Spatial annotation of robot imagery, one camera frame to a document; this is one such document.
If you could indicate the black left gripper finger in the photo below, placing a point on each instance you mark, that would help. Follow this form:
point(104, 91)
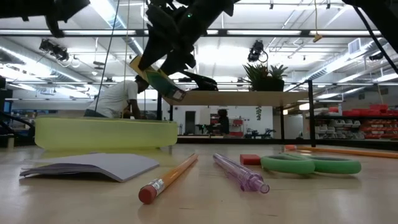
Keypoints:
point(155, 51)
point(182, 60)

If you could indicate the yellow and green crayon box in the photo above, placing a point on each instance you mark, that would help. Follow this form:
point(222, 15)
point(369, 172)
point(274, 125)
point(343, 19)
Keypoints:
point(161, 84)

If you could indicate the yellow-green plastic container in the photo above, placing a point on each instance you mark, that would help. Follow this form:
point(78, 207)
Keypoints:
point(105, 135)

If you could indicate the orange pencil with red eraser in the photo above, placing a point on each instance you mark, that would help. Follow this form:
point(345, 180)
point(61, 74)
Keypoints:
point(168, 179)

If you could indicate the white paper notepad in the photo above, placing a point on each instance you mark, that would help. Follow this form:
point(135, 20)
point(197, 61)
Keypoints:
point(124, 166)

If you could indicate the red rubber eraser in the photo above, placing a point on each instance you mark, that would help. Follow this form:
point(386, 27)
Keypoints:
point(250, 159)

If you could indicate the transparent purple pen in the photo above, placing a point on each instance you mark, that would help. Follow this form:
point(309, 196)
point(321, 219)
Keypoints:
point(239, 174)

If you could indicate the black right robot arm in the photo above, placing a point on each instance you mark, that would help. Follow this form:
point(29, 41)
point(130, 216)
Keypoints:
point(382, 15)

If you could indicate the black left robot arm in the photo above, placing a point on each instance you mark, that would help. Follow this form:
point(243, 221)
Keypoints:
point(31, 7)

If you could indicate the black hole punch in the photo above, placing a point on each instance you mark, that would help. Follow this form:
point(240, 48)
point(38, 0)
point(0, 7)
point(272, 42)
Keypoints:
point(203, 84)

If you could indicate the person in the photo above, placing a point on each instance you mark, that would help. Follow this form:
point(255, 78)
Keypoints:
point(115, 98)
point(223, 123)

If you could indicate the dark distant door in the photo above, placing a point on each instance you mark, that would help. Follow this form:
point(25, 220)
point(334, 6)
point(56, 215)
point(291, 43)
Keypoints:
point(190, 122)

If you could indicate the potted succulent in black pot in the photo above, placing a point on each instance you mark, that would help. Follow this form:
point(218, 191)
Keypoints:
point(267, 84)

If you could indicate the small hanging green plant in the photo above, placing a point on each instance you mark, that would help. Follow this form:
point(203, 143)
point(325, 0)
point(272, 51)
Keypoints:
point(258, 112)

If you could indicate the white ceiling air vent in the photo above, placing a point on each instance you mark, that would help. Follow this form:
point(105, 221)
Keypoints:
point(354, 46)

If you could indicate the storage rack with red bins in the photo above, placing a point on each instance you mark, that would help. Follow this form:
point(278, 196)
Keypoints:
point(373, 124)

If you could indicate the black overhead frame bar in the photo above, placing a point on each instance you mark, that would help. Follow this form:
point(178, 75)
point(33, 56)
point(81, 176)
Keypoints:
point(222, 32)

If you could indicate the wooden shelf with black frame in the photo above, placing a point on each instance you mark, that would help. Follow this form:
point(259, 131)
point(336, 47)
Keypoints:
point(236, 98)

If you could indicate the black ceiling-hung camera rig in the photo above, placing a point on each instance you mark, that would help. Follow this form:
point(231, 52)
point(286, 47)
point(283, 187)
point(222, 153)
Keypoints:
point(54, 49)
point(256, 51)

